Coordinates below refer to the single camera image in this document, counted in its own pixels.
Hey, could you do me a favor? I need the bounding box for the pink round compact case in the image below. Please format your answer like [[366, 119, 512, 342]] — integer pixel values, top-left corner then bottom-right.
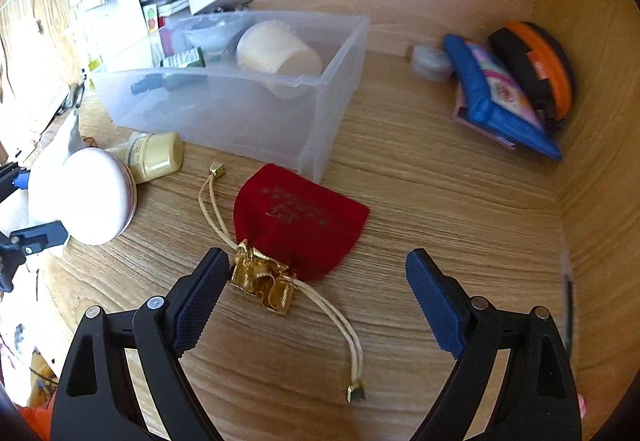
[[27, 148, 138, 246]]

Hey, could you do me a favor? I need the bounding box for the cream yellow lotion tube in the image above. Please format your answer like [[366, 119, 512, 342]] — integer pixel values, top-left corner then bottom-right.
[[107, 132, 184, 184]]

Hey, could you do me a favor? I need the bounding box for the red velvet drawstring pouch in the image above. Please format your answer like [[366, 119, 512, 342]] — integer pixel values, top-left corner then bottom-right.
[[198, 163, 369, 403]]

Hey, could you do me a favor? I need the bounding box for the white paper sheet stack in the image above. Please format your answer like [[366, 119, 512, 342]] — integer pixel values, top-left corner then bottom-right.
[[70, 0, 153, 73]]

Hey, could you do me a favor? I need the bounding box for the fruit pattern card pack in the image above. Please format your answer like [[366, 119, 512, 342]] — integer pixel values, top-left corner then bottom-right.
[[142, 4, 165, 68]]

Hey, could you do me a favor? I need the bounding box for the clear plastic bowl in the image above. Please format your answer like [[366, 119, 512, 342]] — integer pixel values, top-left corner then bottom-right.
[[182, 13, 252, 62]]

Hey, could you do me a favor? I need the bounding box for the blue patterned pouch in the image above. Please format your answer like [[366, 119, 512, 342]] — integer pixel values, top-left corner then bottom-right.
[[442, 34, 562, 161]]

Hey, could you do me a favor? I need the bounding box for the clear plastic storage bin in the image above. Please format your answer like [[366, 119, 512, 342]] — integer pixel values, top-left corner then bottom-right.
[[91, 11, 369, 182]]

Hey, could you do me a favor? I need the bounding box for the cream plastic cup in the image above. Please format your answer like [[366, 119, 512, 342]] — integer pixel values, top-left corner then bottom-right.
[[235, 20, 323, 78]]

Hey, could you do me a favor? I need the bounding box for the black orange round case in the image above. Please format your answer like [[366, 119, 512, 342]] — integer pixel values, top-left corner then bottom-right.
[[488, 20, 576, 136]]

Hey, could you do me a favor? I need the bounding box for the small white round container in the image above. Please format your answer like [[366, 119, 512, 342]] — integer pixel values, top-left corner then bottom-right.
[[410, 45, 452, 83]]

